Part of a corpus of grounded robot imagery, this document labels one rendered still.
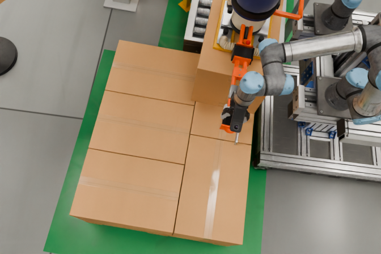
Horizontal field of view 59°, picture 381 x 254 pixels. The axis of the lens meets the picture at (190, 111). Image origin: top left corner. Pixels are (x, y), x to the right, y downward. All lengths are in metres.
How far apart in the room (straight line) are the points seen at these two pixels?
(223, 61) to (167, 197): 0.85
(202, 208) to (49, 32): 2.07
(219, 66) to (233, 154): 0.64
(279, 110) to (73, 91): 1.67
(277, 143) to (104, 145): 1.26
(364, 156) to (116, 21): 2.35
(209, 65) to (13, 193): 1.76
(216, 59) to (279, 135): 1.06
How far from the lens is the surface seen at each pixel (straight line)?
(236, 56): 1.62
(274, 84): 1.24
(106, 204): 2.08
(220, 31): 1.85
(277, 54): 1.30
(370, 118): 1.68
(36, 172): 2.80
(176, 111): 2.20
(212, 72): 1.75
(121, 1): 3.35
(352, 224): 2.95
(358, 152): 2.85
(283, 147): 2.62
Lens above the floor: 2.58
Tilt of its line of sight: 67 degrees down
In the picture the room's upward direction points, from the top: 11 degrees clockwise
